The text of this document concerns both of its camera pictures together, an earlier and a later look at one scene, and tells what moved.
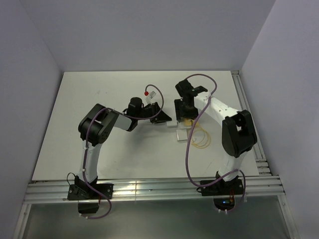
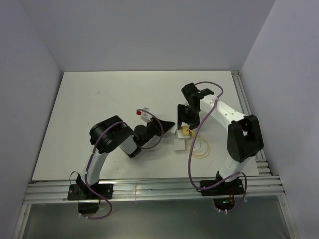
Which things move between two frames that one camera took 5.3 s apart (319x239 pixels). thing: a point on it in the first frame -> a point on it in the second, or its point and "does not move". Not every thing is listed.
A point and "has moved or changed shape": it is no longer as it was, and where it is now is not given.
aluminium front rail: [57, 192] does not move
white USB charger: [172, 123] has moved or changed shape
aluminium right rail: [262, 168] does not move
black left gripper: [161, 118] -> [155, 124]
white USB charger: [181, 135] -> [179, 146]
